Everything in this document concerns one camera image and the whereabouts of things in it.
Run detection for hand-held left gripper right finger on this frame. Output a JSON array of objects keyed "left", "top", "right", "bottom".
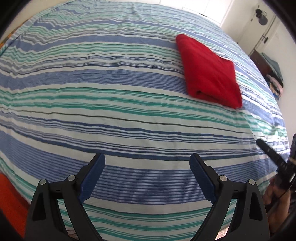
[{"left": 189, "top": 153, "right": 270, "bottom": 241}]

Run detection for dark wooden cabinet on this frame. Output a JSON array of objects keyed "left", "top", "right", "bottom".
[{"left": 249, "top": 49, "right": 272, "bottom": 79}]

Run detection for person's right hand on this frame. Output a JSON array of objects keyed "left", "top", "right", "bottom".
[{"left": 264, "top": 177, "right": 292, "bottom": 210}]

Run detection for striped bed sheet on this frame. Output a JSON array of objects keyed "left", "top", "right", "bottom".
[{"left": 0, "top": 0, "right": 290, "bottom": 241}]

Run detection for red garment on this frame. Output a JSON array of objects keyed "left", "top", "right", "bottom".
[{"left": 176, "top": 34, "right": 243, "bottom": 109}]

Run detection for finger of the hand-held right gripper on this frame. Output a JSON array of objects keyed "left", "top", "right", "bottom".
[{"left": 256, "top": 138, "right": 289, "bottom": 168}]

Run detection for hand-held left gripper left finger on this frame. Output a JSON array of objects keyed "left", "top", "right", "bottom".
[{"left": 24, "top": 153, "right": 106, "bottom": 241}]

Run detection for stack of folded clothes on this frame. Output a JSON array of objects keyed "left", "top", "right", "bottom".
[{"left": 261, "top": 52, "right": 284, "bottom": 99}]

